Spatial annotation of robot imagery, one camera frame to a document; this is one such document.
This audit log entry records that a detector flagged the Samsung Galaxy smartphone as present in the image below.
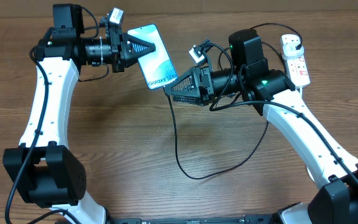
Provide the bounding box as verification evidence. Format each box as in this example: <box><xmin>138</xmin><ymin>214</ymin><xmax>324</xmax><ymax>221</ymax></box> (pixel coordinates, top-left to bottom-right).
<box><xmin>127</xmin><ymin>24</ymin><xmax>178</xmax><ymax>90</ymax></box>

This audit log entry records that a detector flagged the black USB charging cable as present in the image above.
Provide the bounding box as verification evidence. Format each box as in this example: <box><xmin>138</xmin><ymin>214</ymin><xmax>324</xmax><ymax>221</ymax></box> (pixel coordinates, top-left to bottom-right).
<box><xmin>165</xmin><ymin>22</ymin><xmax>303</xmax><ymax>180</ymax></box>

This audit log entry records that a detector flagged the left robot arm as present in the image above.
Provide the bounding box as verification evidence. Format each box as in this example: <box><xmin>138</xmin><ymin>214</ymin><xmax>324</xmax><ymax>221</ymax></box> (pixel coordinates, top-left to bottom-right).
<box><xmin>2</xmin><ymin>4</ymin><xmax>156</xmax><ymax>223</ymax></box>

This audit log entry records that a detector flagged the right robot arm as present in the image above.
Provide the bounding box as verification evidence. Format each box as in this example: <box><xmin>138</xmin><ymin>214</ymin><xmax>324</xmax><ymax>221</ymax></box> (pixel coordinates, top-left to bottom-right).
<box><xmin>163</xmin><ymin>28</ymin><xmax>358</xmax><ymax>223</ymax></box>

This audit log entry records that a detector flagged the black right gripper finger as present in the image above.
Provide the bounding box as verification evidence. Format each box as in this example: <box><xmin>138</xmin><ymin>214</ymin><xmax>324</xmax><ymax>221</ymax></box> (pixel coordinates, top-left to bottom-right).
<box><xmin>172</xmin><ymin>95</ymin><xmax>204</xmax><ymax>106</ymax></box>
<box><xmin>163</xmin><ymin>66</ymin><xmax>201</xmax><ymax>96</ymax></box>

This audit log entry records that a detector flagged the white power strip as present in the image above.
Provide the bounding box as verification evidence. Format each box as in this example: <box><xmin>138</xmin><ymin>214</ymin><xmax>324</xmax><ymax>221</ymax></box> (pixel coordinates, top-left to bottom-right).
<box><xmin>280</xmin><ymin>34</ymin><xmax>310</xmax><ymax>89</ymax></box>

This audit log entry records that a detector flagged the white USB wall charger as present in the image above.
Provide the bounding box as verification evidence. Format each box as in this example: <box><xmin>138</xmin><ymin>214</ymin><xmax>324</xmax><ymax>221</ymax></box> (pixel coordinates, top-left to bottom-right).
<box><xmin>282</xmin><ymin>43</ymin><xmax>305</xmax><ymax>60</ymax></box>

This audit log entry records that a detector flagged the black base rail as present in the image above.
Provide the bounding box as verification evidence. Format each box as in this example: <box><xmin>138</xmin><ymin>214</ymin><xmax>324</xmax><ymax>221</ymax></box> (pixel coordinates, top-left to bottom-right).
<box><xmin>104</xmin><ymin>213</ymin><xmax>310</xmax><ymax>224</ymax></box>

